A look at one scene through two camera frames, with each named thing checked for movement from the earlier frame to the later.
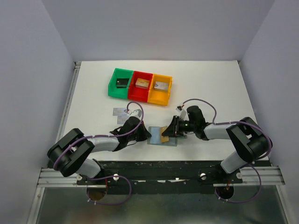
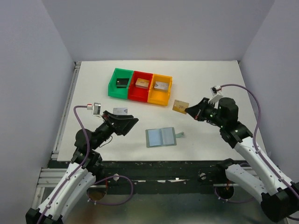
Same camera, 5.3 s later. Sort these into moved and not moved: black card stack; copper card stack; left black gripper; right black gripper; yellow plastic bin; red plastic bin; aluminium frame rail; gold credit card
Moved: left black gripper; gold credit card; right black gripper
Not moved: copper card stack; red plastic bin; yellow plastic bin; aluminium frame rail; black card stack
